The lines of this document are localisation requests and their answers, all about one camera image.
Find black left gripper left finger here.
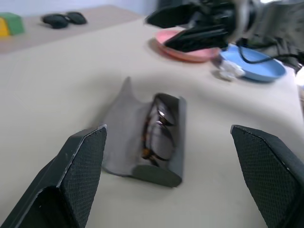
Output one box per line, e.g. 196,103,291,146
0,124,108,228

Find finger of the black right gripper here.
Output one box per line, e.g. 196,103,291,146
164,25,233,52
144,3,203,27

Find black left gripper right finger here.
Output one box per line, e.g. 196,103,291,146
230,124,304,228

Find tortoiseshell eyeglasses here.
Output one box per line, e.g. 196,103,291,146
141,94,178,167

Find pink round plate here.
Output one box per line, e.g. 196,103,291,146
149,29,220,63

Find white crumpled paper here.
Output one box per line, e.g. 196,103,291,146
212,59,245,82

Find grey glasses case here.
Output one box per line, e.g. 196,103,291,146
101,76,188,188

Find blue round plate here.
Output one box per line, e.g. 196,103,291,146
218,45,287,83

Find black sunglasses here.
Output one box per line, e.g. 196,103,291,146
40,11,88,29

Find green cube block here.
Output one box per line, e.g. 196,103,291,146
0,13,26,36

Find yellow cube block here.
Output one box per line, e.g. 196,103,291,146
0,18,12,37

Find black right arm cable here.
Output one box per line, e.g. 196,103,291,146
238,38,304,69

